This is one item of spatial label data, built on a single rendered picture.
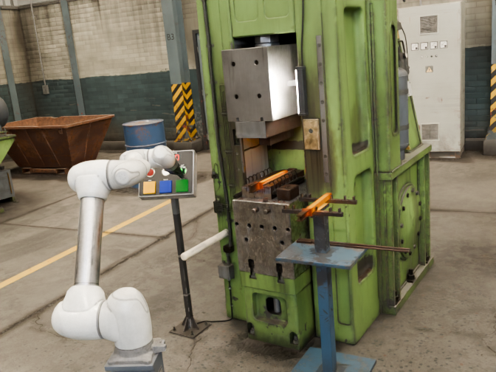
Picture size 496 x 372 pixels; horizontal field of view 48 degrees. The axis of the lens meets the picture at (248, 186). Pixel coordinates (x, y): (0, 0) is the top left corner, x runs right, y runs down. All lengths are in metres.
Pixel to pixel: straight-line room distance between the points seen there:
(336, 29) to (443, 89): 5.24
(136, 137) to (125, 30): 3.69
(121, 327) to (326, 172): 1.46
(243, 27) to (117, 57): 8.01
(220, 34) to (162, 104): 7.36
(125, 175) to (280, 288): 1.31
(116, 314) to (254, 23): 1.78
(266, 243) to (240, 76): 0.95
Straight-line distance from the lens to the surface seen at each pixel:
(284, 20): 3.14
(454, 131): 8.22
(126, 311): 2.26
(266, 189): 3.18
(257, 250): 3.27
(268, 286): 3.33
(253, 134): 3.15
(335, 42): 3.02
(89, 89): 11.72
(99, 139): 9.86
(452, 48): 8.11
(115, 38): 11.18
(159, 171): 3.40
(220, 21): 3.37
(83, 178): 2.49
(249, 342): 3.57
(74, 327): 2.36
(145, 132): 7.69
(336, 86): 3.04
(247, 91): 3.13
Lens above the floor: 1.77
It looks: 14 degrees down
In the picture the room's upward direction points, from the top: 5 degrees counter-clockwise
